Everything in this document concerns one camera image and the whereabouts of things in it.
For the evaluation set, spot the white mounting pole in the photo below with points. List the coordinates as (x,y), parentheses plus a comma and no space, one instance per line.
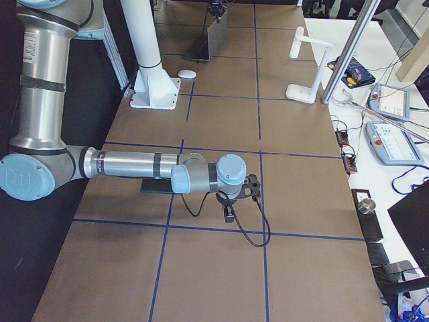
(140,23)

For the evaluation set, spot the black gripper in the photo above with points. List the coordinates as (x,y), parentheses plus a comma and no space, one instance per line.
(227,200)
(214,7)

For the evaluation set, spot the aluminium frame post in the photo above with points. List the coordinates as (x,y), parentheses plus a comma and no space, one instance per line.
(363,19)

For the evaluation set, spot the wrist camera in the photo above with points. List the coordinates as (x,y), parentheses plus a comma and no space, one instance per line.
(251,187)

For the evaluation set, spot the teach pendant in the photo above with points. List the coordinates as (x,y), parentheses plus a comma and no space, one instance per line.
(390,102)
(392,146)

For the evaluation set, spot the metal cylinder weight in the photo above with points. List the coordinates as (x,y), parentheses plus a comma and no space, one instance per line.
(366,206)

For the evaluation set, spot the white computer mouse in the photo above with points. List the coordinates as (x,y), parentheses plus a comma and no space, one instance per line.
(188,74)

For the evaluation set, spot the far teach pendant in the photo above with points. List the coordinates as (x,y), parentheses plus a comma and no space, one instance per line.
(390,102)

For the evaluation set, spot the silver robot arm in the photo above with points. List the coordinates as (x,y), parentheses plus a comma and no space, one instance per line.
(91,102)

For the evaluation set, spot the near teach pendant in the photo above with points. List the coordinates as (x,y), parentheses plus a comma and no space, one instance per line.
(392,146)

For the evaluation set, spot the space pattern pouch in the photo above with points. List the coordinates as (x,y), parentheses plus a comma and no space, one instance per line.
(356,75)

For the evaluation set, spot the white pole base plate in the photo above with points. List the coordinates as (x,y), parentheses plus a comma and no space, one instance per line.
(155,90)

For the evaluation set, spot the grey laptop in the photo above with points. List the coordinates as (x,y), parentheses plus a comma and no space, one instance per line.
(209,42)

